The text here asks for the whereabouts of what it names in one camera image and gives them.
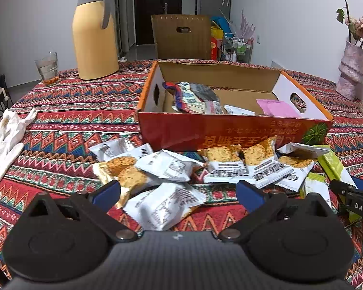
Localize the white glove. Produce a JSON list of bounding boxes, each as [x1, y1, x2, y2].
[[0, 108, 38, 148], [0, 124, 25, 192]]

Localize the dark entrance door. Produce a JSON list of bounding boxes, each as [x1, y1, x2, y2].
[[135, 0, 182, 46]]

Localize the wire storage cart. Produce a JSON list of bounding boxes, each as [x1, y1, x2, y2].
[[222, 33, 254, 64]]

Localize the red cardboard box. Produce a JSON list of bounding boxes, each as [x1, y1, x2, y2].
[[137, 60, 335, 152]]

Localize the blue plastic board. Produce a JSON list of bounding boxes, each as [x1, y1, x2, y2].
[[213, 17, 234, 34]]

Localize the brown cardboard box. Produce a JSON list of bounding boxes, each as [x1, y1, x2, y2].
[[151, 14, 212, 61]]

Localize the pile of white cracker packets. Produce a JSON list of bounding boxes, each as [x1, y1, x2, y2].
[[89, 136, 331, 232]]

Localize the drinking glass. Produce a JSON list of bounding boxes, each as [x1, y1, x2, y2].
[[35, 52, 59, 86]]

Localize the silver foil snack packet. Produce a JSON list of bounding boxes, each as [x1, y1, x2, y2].
[[163, 81, 225, 115]]

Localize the pink textured vase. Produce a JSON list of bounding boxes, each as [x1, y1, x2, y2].
[[336, 42, 363, 101]]

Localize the yellow thermos jug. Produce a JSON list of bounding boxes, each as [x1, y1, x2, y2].
[[72, 0, 119, 80]]

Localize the pink snack packet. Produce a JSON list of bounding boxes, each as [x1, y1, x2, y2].
[[257, 99, 300, 118]]

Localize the lilac decorative plumes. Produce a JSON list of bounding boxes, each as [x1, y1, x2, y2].
[[230, 8, 256, 40]]

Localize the green snack packet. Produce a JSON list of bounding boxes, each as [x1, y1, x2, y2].
[[318, 149, 362, 222], [299, 172, 333, 207]]

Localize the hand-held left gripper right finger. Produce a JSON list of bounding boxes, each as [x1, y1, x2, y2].
[[219, 180, 333, 243]]

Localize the red gift box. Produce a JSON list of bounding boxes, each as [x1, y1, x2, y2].
[[211, 36, 224, 60]]

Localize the white printed snack packet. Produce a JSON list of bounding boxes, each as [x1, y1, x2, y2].
[[224, 104, 256, 116]]

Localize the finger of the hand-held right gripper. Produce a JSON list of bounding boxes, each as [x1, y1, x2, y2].
[[331, 180, 356, 201]]

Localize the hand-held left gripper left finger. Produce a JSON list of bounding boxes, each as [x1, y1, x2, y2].
[[27, 180, 139, 244]]

